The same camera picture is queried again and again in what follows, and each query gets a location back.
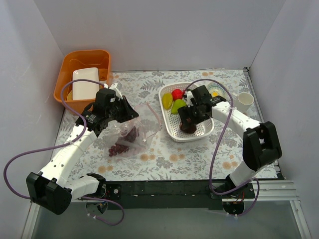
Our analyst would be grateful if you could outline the dark red plum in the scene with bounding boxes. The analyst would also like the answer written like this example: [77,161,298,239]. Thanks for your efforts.
[179,119,197,134]

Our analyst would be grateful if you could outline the red grape bunch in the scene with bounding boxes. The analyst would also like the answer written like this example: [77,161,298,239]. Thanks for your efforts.
[108,126,140,157]

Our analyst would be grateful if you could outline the clear zip top bag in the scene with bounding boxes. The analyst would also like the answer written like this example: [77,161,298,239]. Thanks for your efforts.
[103,103,161,160]

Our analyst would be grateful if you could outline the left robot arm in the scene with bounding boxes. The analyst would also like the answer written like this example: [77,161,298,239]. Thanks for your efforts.
[26,87,139,215]

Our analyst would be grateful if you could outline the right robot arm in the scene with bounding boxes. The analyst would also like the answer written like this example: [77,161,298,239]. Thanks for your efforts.
[177,86,282,198]

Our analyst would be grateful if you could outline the green apple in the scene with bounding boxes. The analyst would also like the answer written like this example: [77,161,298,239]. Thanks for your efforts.
[171,99,187,115]

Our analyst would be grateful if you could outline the white perforated fruit basket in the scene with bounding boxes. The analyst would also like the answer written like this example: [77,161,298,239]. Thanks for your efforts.
[158,82,215,143]

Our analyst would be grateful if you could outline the floral table mat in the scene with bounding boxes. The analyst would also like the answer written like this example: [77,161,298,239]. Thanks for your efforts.
[47,69,279,181]

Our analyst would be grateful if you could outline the patterned small bowl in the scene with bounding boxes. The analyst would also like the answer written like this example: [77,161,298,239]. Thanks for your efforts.
[206,83,227,98]

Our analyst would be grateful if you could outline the red strawberry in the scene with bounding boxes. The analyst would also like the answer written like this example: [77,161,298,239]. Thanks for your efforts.
[171,89,184,101]

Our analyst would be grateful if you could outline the yellow starfruit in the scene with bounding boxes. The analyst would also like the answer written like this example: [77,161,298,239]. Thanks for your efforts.
[162,93,173,110]

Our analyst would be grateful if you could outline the white rectangular plate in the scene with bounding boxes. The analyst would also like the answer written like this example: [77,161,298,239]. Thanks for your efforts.
[72,67,100,100]

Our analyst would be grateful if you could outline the white mug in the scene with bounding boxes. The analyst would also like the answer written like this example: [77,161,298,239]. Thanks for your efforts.
[236,92,254,113]

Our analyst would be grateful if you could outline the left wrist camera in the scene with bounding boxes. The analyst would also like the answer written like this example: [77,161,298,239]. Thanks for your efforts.
[103,82,123,99]

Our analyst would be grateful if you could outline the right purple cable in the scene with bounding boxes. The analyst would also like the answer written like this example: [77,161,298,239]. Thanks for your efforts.
[184,79,260,216]

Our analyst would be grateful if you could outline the purple cable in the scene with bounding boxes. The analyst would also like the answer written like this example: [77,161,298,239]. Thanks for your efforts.
[184,79,260,216]
[3,79,125,227]

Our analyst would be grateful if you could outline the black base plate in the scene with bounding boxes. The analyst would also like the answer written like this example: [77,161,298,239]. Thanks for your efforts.
[102,180,255,210]

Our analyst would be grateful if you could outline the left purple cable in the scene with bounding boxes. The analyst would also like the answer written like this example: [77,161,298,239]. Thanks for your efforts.
[3,79,125,227]

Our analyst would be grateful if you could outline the aluminium frame rail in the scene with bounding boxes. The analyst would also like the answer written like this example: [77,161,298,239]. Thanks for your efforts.
[22,180,311,239]

